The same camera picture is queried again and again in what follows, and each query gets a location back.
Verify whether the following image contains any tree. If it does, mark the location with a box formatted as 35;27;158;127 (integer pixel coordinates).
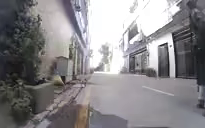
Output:
94;42;113;73

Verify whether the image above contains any grey utility box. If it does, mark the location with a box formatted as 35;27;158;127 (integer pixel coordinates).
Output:
55;55;74;84

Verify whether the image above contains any small bush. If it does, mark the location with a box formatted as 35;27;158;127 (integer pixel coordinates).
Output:
144;67;158;78

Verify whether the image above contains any white building with dark doors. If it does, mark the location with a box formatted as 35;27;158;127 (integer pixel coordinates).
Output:
118;0;205;80

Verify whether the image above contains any beige building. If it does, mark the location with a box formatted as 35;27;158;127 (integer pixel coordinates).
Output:
33;0;92;81

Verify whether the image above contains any concrete planter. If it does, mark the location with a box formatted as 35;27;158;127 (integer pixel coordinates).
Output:
24;81;55;114

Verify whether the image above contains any tall dark bush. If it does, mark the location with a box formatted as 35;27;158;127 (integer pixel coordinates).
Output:
0;0;48;86

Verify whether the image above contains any low green bush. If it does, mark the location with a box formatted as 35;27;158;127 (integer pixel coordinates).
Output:
0;78;34;123

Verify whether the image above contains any person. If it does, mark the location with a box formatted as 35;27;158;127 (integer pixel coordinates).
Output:
186;0;205;118

